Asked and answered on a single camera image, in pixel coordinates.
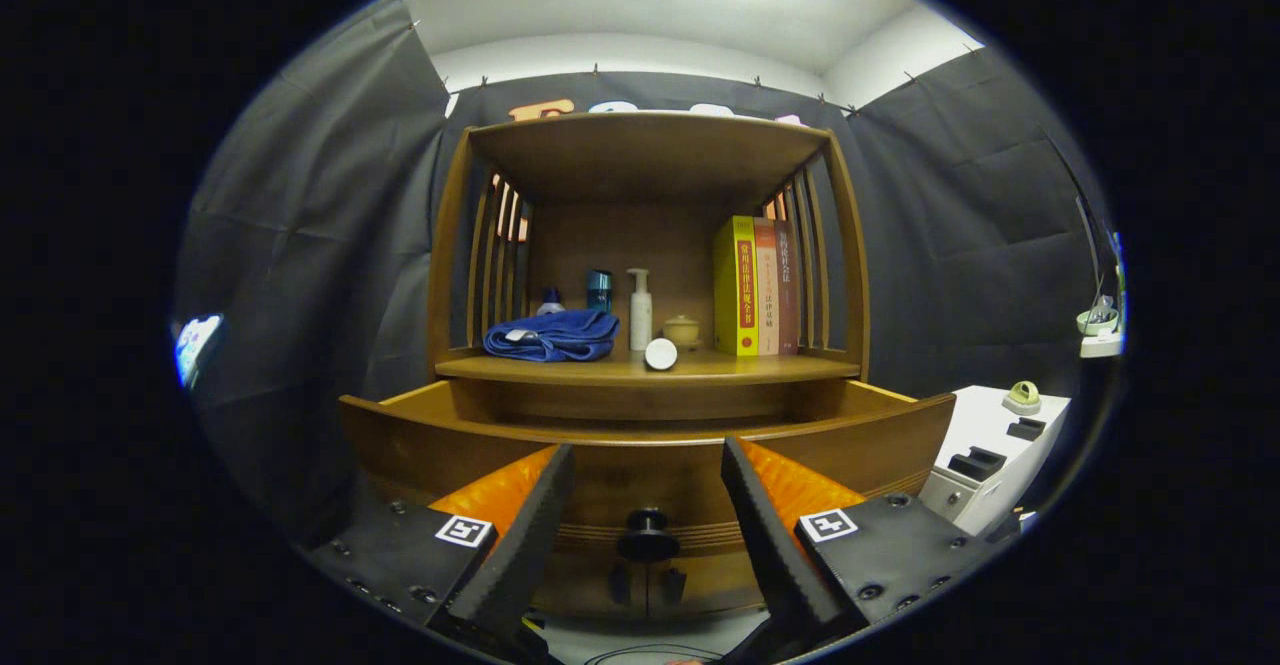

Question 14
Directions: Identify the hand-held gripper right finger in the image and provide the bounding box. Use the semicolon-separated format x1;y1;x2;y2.
720;436;1006;651

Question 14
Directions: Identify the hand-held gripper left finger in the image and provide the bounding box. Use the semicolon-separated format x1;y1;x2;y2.
300;443;576;658

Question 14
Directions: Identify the yellow book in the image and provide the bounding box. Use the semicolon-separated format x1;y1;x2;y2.
713;215;759;357

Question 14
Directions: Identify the brown book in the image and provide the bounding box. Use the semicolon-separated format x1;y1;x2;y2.
775;219;801;356

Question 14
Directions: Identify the wooden cabinet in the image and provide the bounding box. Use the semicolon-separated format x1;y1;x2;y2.
427;110;871;618

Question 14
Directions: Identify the wooden drawer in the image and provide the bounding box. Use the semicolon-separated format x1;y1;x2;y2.
338;378;958;586

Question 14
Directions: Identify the bright screen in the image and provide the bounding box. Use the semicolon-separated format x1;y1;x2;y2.
175;313;226;391

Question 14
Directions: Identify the white side cabinet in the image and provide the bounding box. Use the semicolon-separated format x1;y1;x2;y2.
918;385;1073;538

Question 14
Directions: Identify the blue folded towel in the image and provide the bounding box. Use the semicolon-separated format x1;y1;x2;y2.
483;308;621;363

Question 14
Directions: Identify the black backdrop cloth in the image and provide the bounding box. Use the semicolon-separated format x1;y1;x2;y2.
175;0;1121;546

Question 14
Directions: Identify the wooden countertop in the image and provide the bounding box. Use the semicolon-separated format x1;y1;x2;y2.
435;345;863;388

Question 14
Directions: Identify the black drawer knob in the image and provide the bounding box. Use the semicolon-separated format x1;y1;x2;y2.
617;507;681;564

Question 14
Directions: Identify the white pump bottle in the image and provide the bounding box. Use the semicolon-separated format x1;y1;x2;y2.
628;267;654;352

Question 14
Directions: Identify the orange book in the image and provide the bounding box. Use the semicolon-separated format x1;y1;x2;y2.
754;217;781;356

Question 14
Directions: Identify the large black block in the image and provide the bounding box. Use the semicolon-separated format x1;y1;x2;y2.
948;447;1008;481

